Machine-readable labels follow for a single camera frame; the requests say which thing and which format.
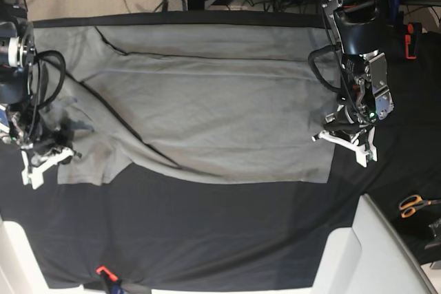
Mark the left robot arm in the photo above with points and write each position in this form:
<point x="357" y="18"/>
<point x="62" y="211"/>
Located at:
<point x="354" y="67"/>

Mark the white bin right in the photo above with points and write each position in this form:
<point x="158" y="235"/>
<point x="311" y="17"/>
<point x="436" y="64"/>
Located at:
<point x="369" y="257"/>

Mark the small black object right edge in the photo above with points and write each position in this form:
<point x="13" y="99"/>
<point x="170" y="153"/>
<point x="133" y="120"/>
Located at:
<point x="435" y="229"/>

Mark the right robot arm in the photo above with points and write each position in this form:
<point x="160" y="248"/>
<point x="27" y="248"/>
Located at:
<point x="22" y="98"/>

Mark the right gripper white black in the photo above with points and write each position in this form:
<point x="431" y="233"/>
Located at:
<point x="50" y="149"/>

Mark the grey T-shirt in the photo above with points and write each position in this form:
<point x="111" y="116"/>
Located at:
<point x="215" y="104"/>

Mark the white bin left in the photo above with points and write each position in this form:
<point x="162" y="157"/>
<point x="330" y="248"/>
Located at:
<point x="20" y="272"/>

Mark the white bin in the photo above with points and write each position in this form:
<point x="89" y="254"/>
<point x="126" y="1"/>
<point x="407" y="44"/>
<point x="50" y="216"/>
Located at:
<point x="20" y="272"/>
<point x="369" y="257"/>

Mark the red blue clamp bottom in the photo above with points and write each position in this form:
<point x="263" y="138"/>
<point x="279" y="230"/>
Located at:
<point x="111" y="283"/>

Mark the orange handled scissors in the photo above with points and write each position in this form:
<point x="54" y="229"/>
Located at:
<point x="410" y="205"/>

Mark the red black clamp right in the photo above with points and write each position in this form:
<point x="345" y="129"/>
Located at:
<point x="411" y="37"/>

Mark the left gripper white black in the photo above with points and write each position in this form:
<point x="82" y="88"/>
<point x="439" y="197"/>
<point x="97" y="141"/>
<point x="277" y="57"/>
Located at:
<point x="345" y="129"/>

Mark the black table cloth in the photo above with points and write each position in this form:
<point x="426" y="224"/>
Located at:
<point x="173" y="234"/>

